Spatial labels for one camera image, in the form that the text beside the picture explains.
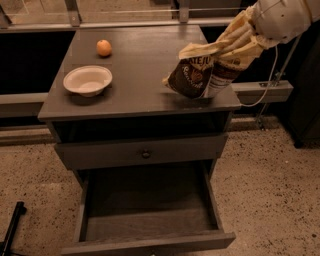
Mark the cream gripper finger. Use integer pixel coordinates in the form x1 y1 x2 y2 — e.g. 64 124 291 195
218 42 264 69
215 22 257 55

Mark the brown chip bag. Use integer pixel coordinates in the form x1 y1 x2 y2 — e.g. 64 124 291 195
162 42 246 99

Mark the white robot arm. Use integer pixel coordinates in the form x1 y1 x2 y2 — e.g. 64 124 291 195
217 0 320 69

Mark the grey wooden drawer cabinet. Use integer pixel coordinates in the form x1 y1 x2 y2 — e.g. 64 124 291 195
37 25 242 179

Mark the closed grey drawer with knob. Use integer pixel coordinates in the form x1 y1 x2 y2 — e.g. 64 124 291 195
55 133 227 170

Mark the open grey wooden drawer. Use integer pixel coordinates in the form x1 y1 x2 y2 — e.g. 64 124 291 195
62 161 235 256

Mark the dark cabinet at right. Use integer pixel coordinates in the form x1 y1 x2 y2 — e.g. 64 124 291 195
289 21 320 148

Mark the orange fruit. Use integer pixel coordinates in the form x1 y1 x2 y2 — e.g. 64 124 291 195
96 40 112 57

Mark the white paper bowl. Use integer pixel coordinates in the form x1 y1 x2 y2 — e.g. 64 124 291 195
63 65 113 97

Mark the black metal bar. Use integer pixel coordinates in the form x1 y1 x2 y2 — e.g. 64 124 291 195
0 201 27 256

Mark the white cable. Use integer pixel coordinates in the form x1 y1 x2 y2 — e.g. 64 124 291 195
240 44 279 108

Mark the metal railing frame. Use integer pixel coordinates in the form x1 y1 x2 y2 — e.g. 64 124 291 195
0 0 293 119

